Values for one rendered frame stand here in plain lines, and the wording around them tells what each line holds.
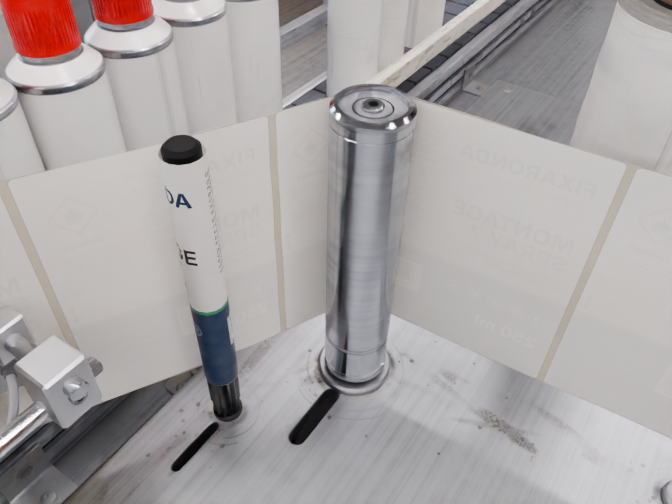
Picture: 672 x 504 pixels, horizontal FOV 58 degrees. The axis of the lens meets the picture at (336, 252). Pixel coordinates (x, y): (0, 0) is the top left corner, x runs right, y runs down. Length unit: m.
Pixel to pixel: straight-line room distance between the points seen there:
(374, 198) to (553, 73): 0.62
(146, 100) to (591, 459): 0.34
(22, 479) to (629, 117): 0.43
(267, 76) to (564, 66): 0.51
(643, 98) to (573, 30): 0.60
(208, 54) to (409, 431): 0.27
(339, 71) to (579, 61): 0.40
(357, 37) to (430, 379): 0.33
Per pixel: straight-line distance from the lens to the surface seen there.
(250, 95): 0.48
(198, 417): 0.38
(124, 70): 0.39
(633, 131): 0.43
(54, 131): 0.37
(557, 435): 0.39
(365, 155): 0.26
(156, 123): 0.41
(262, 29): 0.46
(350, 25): 0.59
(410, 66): 0.66
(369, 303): 0.32
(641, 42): 0.41
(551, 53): 0.92
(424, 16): 0.74
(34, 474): 0.44
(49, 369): 0.25
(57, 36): 0.36
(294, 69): 0.82
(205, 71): 0.43
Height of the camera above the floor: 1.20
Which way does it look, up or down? 43 degrees down
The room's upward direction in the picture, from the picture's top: 2 degrees clockwise
